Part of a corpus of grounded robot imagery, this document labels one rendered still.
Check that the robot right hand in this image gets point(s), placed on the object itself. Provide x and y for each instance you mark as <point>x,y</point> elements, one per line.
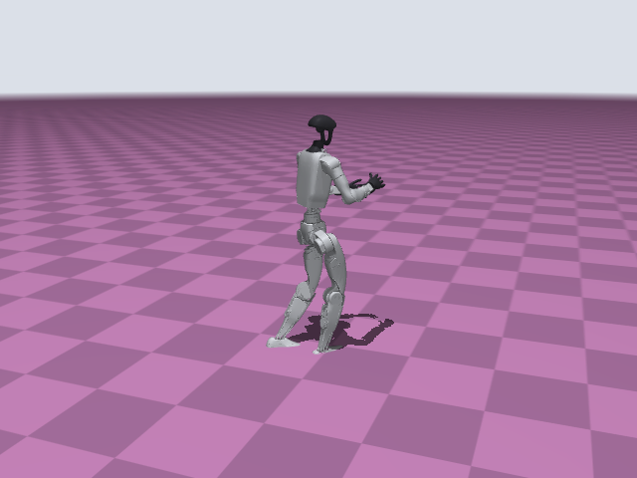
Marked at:
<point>375,182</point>

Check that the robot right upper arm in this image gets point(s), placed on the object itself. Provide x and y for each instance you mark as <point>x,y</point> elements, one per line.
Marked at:
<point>331,166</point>

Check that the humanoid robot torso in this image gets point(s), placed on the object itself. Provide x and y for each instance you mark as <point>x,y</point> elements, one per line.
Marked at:
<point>313,187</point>

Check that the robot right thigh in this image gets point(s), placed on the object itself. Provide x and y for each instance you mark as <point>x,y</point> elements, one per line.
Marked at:
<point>334,261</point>

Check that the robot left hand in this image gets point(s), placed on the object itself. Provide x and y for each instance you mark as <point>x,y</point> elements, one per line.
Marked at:
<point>353,186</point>

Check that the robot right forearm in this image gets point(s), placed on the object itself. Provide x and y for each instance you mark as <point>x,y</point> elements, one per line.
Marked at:
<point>360,193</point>

